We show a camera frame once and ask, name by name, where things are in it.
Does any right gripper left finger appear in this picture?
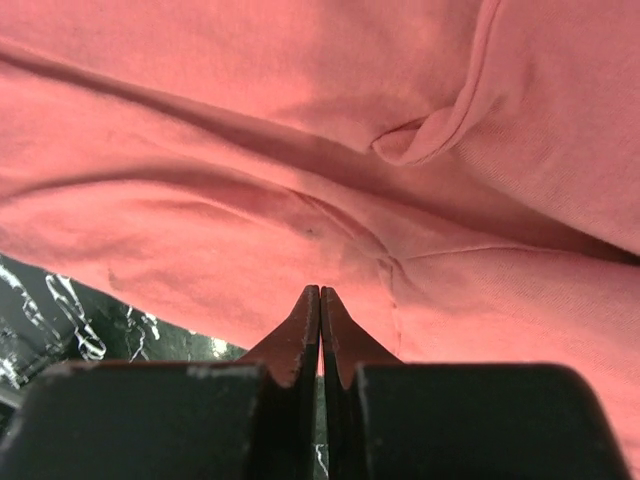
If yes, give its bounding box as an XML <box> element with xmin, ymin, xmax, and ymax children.
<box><xmin>1</xmin><ymin>286</ymin><xmax>320</xmax><ymax>479</ymax></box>

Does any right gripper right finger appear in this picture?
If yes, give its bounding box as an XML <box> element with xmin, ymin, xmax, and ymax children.
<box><xmin>320</xmin><ymin>287</ymin><xmax>631</xmax><ymax>479</ymax></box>

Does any pink t shirt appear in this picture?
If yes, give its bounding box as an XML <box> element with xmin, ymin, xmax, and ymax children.
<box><xmin>1</xmin><ymin>1</ymin><xmax>639</xmax><ymax>472</ymax></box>

